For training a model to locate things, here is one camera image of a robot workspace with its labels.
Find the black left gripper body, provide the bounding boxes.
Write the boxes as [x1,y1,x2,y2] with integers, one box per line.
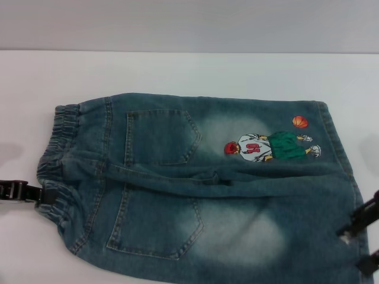
[0,179,30,203]

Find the blue denim shorts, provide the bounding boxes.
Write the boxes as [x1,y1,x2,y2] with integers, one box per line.
[35,92,374,284]

